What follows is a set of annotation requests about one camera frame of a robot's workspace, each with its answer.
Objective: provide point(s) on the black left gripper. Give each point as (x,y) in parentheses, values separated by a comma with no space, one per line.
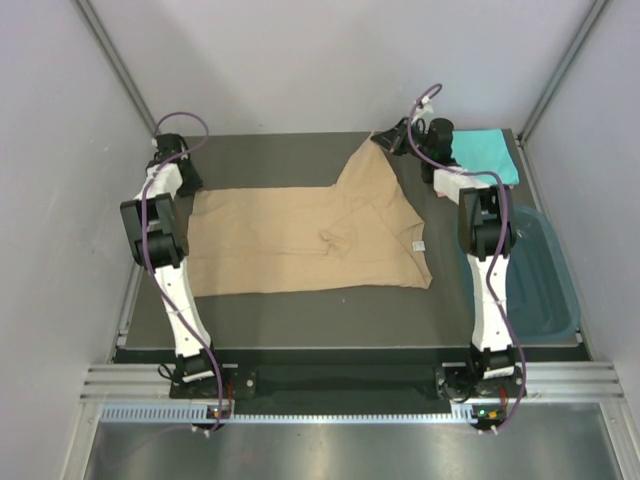
(195,183)

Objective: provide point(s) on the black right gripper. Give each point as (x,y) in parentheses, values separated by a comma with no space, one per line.
(394,139)

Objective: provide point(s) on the beige t shirt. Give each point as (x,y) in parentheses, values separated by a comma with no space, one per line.
(360,231)

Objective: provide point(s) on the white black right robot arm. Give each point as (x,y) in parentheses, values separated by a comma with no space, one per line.
(485,236)

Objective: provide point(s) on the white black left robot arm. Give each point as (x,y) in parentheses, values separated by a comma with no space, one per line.
(158,243)

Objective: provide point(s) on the folded turquoise t shirt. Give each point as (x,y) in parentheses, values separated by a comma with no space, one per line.
(485,150)

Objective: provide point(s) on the teal plastic bin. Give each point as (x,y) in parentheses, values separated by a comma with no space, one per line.
(541,301)

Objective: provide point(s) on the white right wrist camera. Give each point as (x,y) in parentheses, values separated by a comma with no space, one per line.
(423,107)

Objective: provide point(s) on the left aluminium corner post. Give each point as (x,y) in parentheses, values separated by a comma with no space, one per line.
(95,25)

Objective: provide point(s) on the aluminium corner post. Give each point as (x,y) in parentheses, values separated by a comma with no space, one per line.
(595,12)
(95,25)

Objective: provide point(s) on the right aluminium corner post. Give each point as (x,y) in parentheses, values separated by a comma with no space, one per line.
(595,12)

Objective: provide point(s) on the grey slotted cable duct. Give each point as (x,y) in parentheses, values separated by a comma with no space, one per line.
(204,414)

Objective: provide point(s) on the aluminium front frame rail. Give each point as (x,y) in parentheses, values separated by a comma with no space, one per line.
(546,382)

